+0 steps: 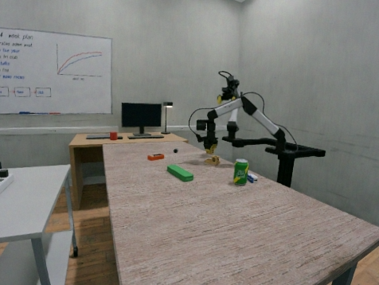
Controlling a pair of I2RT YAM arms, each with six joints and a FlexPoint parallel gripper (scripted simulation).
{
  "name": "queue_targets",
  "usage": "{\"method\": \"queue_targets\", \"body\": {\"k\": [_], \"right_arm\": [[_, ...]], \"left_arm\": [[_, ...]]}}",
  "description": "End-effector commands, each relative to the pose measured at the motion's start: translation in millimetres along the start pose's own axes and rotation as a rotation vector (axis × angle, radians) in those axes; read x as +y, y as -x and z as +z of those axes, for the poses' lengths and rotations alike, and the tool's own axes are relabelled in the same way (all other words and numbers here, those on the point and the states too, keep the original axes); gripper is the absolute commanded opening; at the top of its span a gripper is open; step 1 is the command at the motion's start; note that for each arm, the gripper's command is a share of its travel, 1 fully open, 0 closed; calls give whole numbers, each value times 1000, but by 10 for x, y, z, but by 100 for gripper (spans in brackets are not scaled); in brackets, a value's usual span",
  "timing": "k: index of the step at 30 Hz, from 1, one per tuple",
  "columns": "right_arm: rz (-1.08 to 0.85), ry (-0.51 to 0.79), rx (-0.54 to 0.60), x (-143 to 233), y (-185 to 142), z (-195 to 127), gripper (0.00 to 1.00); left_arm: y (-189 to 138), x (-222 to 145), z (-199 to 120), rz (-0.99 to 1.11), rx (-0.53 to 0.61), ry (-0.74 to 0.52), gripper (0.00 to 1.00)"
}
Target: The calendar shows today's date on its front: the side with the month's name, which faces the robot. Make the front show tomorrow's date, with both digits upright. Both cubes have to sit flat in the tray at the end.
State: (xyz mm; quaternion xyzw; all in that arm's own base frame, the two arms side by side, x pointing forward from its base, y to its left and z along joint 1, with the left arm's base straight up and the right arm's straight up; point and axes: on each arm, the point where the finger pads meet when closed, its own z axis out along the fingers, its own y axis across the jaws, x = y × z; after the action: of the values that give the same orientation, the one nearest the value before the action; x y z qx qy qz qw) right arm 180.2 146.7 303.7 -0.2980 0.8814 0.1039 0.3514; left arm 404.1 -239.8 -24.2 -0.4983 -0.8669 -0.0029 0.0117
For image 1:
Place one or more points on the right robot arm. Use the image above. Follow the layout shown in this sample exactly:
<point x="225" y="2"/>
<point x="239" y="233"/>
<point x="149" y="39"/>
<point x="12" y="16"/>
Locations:
<point x="232" y="122"/>

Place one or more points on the green soda can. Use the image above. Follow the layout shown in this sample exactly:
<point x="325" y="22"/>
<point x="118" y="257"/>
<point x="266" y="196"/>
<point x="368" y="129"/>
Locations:
<point x="240" y="172"/>

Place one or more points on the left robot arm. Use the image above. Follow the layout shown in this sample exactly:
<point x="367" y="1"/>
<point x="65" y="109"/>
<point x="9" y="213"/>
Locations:
<point x="250" y="108"/>

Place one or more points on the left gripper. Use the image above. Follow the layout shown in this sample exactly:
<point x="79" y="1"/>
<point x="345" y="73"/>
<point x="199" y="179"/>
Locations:
<point x="210" y="141"/>

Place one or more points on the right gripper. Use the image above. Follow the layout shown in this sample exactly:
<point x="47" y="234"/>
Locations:
<point x="224" y="96"/>

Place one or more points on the green rectangular block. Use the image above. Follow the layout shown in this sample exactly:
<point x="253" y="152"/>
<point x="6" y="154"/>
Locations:
<point x="180" y="173"/>

